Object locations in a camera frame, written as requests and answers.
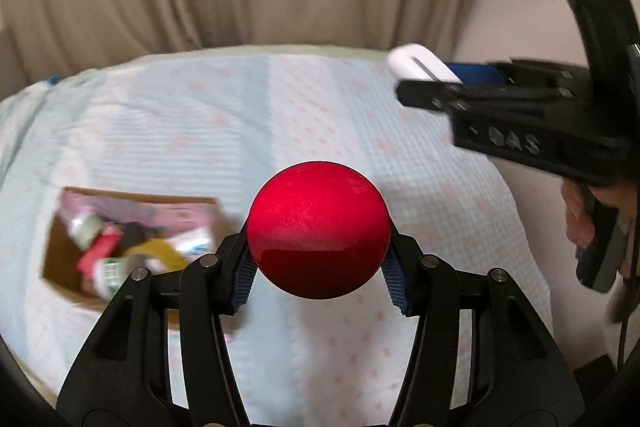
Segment white earbuds case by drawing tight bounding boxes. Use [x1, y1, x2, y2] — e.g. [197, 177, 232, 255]
[387, 43, 461, 83]

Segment green label white jar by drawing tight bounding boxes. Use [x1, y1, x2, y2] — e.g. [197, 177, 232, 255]
[92, 257, 129, 301]

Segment yellow packing tape roll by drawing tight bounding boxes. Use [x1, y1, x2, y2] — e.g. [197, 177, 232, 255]
[122, 239, 188, 274]

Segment red round lid jar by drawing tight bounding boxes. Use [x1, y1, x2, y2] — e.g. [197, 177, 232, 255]
[245, 161, 392, 300]

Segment white lid pale-green jar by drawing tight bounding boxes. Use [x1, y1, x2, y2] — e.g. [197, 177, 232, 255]
[66, 212, 104, 251]

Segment person's right hand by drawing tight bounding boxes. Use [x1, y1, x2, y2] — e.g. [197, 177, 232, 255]
[560, 180, 640, 281]

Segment brown cardboard box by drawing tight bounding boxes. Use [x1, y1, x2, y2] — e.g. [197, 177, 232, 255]
[41, 186, 231, 310]

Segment small red box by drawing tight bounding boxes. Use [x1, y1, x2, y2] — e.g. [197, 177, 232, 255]
[76, 223, 122, 279]

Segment white blue-label bottle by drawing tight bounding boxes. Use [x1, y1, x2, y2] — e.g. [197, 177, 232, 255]
[166, 227, 216, 262]

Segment pink paper box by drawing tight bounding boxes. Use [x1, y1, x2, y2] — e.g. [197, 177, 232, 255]
[58, 190, 220, 235]

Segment blue pink patterned bedsheet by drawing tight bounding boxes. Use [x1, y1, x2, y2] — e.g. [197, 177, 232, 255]
[1, 49, 551, 426]

